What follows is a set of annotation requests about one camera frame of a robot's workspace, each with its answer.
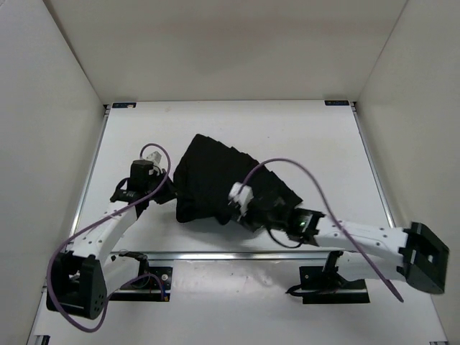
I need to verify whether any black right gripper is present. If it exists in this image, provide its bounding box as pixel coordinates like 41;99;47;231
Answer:
231;198;287;233

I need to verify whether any black pleated skirt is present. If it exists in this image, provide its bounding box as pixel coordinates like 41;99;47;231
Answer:
172;133;306;227

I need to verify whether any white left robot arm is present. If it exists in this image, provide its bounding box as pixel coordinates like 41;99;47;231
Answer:
47;152;177;320

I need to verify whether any left blue corner label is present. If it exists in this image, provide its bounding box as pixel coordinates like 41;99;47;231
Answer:
111;102;137;109

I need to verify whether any blue corner label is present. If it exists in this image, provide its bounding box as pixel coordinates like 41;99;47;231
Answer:
111;102;137;109
324;100;349;106

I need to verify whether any right blue corner label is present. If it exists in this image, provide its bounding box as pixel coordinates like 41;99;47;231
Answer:
324;100;349;106

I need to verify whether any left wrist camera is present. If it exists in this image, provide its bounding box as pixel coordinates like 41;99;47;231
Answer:
145;151;162;175

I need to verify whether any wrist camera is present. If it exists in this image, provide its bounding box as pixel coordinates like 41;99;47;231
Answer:
145;151;162;175
228;182;254;216

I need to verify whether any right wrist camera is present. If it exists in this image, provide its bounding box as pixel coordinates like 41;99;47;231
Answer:
228;182;254;216

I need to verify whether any aluminium front rail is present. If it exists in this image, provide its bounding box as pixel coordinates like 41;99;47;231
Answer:
107;250;346;262

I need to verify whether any aluminium rail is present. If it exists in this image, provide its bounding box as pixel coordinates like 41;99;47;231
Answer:
69;104;111;236
107;250;346;262
351;102;397;228

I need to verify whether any aluminium left side rail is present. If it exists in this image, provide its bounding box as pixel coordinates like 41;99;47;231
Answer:
69;104;111;236

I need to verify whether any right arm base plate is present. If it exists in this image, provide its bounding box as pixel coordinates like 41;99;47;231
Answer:
285;266;370;305

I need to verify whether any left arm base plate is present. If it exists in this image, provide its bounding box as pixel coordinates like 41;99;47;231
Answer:
110;264;173;303

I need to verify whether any aluminium right side rail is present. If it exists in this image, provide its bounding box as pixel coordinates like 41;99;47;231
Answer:
351;102;397;228

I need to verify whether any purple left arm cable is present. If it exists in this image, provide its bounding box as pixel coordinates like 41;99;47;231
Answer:
46;143;172;332

